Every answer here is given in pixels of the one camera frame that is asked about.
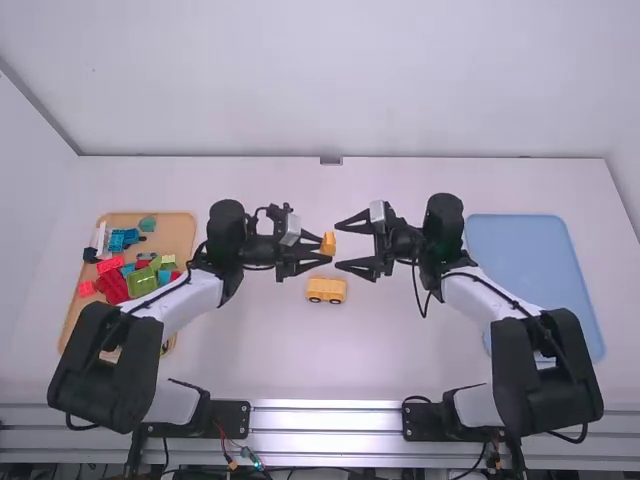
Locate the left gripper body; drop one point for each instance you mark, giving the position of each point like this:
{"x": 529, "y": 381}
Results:
{"x": 286, "y": 265}

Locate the red toy brick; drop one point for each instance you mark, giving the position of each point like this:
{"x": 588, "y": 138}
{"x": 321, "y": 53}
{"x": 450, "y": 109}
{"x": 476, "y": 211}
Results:
{"x": 112, "y": 287}
{"x": 86, "y": 289}
{"x": 110, "y": 265}

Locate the black toy piece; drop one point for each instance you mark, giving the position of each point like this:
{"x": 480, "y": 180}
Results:
{"x": 90, "y": 255}

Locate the green toy brick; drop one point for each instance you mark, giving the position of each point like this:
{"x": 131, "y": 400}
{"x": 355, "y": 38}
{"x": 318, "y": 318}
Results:
{"x": 168, "y": 260}
{"x": 141, "y": 281}

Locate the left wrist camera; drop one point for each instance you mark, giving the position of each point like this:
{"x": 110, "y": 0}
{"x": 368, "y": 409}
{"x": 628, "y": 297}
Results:
{"x": 291, "y": 230}

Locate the white toy brick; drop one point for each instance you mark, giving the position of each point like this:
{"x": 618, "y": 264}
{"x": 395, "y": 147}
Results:
{"x": 100, "y": 235}

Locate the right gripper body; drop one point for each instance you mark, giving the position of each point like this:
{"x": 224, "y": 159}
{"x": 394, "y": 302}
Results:
{"x": 385, "y": 250}

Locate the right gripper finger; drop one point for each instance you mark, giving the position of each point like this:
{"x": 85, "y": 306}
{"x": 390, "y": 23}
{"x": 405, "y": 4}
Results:
{"x": 360, "y": 269}
{"x": 357, "y": 222}

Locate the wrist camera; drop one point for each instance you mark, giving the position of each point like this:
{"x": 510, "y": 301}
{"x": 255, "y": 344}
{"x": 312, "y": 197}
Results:
{"x": 291, "y": 230}
{"x": 378, "y": 211}

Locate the blue mat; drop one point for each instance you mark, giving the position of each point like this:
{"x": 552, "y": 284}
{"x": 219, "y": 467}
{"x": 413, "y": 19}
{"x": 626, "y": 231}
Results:
{"x": 525, "y": 260}

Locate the tan tray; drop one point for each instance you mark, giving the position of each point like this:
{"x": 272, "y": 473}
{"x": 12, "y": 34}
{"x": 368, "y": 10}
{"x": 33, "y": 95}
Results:
{"x": 175, "y": 225}

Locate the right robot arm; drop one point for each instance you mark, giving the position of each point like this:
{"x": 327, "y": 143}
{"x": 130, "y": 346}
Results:
{"x": 475, "y": 295}

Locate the pile of toy bricks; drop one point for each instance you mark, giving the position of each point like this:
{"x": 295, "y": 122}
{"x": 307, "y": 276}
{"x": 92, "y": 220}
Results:
{"x": 165, "y": 276}

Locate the small electronics module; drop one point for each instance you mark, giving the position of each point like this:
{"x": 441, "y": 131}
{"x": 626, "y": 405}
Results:
{"x": 250, "y": 456}

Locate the light blue toy brick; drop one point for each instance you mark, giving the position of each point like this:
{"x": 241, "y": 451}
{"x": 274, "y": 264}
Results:
{"x": 115, "y": 242}

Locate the yellow toy brick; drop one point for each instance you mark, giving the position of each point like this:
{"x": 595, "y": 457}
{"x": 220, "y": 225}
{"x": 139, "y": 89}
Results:
{"x": 329, "y": 245}

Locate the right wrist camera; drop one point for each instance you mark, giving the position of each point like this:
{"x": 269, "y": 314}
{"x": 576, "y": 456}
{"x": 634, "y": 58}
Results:
{"x": 378, "y": 211}

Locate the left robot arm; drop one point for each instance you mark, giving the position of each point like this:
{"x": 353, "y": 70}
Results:
{"x": 170, "y": 300}

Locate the yellow toy car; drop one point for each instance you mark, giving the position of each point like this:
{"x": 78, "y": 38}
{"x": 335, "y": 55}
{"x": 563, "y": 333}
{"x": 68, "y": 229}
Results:
{"x": 327, "y": 286}

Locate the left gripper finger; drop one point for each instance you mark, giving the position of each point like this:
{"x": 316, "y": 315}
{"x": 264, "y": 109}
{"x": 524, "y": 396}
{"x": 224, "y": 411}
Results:
{"x": 312, "y": 262}
{"x": 310, "y": 239}

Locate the silver rails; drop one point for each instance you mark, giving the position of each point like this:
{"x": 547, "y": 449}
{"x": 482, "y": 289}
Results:
{"x": 325, "y": 420}

